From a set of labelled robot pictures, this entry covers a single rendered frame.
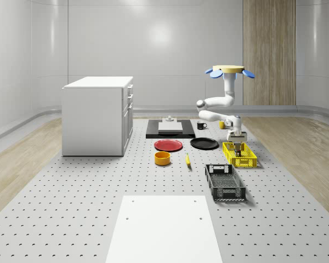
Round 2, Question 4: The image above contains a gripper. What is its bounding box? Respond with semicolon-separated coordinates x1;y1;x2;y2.
226;130;248;151

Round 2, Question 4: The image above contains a yellow basket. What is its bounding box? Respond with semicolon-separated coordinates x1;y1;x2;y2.
222;141;258;168

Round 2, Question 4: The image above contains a black plate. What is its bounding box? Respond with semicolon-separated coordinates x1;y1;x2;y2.
190;137;220;150

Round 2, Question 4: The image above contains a dark grey basket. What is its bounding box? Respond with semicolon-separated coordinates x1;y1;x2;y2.
204;163;247;202

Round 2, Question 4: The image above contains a drone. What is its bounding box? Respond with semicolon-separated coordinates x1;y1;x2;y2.
205;65;256;81

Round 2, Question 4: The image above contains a red plate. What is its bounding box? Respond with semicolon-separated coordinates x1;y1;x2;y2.
154;139;184;152

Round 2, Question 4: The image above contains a yellow bowl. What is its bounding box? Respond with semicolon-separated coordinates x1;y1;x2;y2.
154;151;171;167

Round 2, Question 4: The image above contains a black stove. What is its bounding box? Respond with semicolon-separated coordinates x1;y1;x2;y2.
145;116;196;139

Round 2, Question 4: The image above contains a white board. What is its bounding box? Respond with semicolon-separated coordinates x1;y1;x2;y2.
105;195;223;263

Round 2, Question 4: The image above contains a white cabinet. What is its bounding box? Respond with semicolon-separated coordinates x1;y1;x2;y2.
61;76;134;157

